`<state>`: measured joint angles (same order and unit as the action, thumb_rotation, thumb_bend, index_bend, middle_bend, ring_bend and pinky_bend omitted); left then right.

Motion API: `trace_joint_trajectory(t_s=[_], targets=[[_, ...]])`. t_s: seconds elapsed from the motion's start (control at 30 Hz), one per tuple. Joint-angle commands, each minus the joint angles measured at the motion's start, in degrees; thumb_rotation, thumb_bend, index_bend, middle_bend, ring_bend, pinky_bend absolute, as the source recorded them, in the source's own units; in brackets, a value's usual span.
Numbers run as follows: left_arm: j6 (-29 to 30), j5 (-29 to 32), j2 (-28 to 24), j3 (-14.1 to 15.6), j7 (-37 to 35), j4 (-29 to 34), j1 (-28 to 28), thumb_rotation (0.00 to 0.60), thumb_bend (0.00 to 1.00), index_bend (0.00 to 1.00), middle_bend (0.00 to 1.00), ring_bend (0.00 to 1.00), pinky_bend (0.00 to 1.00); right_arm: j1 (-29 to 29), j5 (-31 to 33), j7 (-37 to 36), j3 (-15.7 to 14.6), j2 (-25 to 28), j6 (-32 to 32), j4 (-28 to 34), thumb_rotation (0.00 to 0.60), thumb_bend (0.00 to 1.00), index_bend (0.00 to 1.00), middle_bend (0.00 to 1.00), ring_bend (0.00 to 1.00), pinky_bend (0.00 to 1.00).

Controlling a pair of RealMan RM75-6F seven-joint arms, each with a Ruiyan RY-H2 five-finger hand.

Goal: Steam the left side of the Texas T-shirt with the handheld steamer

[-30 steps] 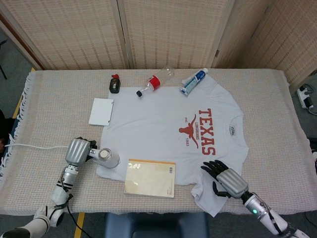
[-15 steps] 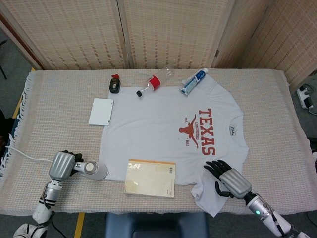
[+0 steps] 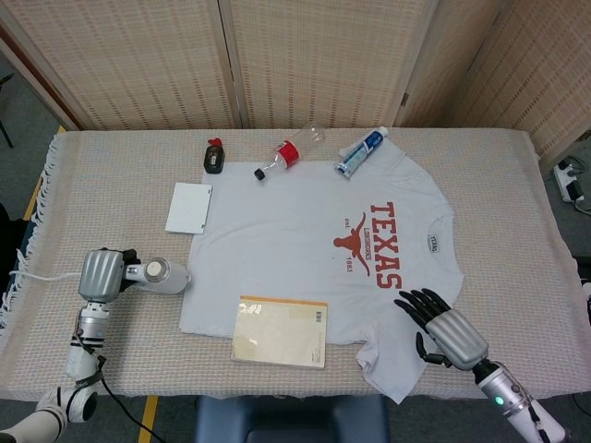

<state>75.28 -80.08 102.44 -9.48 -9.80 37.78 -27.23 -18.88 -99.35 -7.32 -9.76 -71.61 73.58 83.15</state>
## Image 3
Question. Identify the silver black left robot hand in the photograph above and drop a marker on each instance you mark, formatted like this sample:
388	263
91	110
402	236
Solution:
99	274

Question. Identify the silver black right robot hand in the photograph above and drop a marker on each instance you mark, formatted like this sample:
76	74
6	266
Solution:
454	339

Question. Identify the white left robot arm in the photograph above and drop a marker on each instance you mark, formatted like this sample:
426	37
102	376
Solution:
85	341

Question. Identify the white Texas print T-shirt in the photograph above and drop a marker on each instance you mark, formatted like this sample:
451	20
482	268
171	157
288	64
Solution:
277	240

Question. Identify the beige woven tablecloth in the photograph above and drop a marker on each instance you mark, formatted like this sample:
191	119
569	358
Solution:
498	277

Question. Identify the white flat box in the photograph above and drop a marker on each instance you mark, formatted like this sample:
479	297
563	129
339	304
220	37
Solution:
189	207

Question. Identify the small black red device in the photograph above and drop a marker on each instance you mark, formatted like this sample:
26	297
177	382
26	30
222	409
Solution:
215	159

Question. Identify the cream cover book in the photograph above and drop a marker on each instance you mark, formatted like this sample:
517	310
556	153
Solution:
281	337

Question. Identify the white power strip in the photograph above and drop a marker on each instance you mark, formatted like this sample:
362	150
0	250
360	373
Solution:
569	182

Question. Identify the blue white toothpaste tube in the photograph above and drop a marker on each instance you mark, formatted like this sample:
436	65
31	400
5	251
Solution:
360	152

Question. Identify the wicker folding screen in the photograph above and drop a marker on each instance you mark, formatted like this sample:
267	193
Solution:
138	60

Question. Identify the clear bottle with red label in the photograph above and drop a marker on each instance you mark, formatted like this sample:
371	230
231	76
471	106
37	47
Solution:
288	154

